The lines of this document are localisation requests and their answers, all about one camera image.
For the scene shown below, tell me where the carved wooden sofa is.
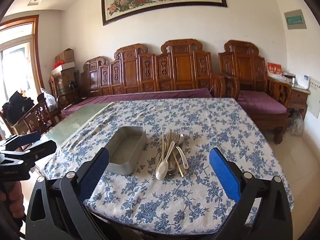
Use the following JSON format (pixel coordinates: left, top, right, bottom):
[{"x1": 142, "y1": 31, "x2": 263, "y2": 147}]
[{"x1": 80, "y1": 39, "x2": 225, "y2": 98}]

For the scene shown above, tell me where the clear plastic bag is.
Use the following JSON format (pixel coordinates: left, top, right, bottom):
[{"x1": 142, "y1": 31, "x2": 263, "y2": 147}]
[{"x1": 40, "y1": 87, "x2": 59, "y2": 112}]

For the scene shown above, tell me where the person's left hand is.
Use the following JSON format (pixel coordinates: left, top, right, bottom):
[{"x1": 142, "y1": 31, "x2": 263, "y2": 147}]
[{"x1": 0, "y1": 180, "x2": 25, "y2": 218}]

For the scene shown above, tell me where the black bag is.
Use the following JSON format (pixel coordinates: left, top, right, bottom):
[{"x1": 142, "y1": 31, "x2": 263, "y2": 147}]
[{"x1": 2, "y1": 90, "x2": 34, "y2": 125}]

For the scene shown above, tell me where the grey metal tray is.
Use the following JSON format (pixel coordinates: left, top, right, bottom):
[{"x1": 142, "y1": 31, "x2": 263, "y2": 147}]
[{"x1": 107, "y1": 126, "x2": 147, "y2": 176}]

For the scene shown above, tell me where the grey wall panel box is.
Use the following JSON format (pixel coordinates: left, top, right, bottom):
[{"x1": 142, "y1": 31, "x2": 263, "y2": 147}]
[{"x1": 284, "y1": 9, "x2": 307, "y2": 30}]

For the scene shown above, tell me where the white spoon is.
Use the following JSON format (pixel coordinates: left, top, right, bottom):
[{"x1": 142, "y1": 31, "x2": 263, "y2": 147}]
[{"x1": 175, "y1": 145, "x2": 188, "y2": 170}]

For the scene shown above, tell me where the carved wooden armchair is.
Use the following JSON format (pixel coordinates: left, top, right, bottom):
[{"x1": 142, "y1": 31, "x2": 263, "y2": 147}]
[{"x1": 218, "y1": 40, "x2": 292, "y2": 144}]

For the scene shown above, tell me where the wooden door frame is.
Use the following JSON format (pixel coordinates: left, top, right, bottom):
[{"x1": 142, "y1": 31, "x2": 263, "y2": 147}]
[{"x1": 0, "y1": 15, "x2": 44, "y2": 135}]

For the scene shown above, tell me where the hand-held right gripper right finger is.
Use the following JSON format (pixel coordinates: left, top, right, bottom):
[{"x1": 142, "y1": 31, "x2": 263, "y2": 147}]
[{"x1": 209, "y1": 147, "x2": 294, "y2": 240}]

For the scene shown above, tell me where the wooden chair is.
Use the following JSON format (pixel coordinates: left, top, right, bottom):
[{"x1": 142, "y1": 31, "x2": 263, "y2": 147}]
[{"x1": 0, "y1": 97, "x2": 62, "y2": 150}]

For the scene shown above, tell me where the brown wooden chopstick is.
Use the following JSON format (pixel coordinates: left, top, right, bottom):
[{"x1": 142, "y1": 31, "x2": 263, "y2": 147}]
[{"x1": 172, "y1": 150, "x2": 185, "y2": 178}]

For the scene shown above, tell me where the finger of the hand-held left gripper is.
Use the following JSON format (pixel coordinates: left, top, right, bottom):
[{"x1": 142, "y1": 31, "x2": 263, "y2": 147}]
[
  {"x1": 0, "y1": 130, "x2": 42, "y2": 153},
  {"x1": 0, "y1": 140, "x2": 57, "y2": 168}
]

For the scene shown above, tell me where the purple armchair cushion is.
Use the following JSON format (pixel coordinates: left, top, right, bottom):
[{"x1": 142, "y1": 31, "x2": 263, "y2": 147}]
[{"x1": 236, "y1": 90, "x2": 288, "y2": 114}]

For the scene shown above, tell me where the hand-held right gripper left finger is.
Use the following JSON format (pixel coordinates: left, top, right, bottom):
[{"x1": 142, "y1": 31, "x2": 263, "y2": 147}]
[{"x1": 25, "y1": 147, "x2": 118, "y2": 240}]

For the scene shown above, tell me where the wooden side table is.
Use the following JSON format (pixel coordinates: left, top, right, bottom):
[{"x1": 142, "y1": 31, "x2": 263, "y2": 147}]
[{"x1": 287, "y1": 85, "x2": 310, "y2": 120}]

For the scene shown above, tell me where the white plastic bag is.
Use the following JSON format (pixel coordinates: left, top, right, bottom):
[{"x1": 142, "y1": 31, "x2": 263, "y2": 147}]
[{"x1": 287, "y1": 110, "x2": 304, "y2": 135}]

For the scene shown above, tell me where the white cardboard box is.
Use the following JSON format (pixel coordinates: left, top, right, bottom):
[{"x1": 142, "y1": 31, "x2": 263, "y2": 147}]
[{"x1": 51, "y1": 62, "x2": 75, "y2": 77}]

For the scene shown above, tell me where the brown cardboard box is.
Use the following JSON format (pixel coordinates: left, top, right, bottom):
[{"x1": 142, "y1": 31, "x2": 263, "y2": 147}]
[{"x1": 55, "y1": 48, "x2": 75, "y2": 64}]

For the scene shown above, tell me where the purple sofa cushion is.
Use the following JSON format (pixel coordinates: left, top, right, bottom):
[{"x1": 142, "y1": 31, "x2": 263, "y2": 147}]
[{"x1": 61, "y1": 88, "x2": 213, "y2": 117}]

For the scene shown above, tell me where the red box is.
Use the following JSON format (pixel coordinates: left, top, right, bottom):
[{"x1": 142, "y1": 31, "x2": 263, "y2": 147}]
[{"x1": 267, "y1": 62, "x2": 282, "y2": 75}]

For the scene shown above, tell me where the blue floral tablecloth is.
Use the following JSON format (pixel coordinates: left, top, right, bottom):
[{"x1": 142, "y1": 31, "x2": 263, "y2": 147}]
[{"x1": 41, "y1": 97, "x2": 294, "y2": 235}]

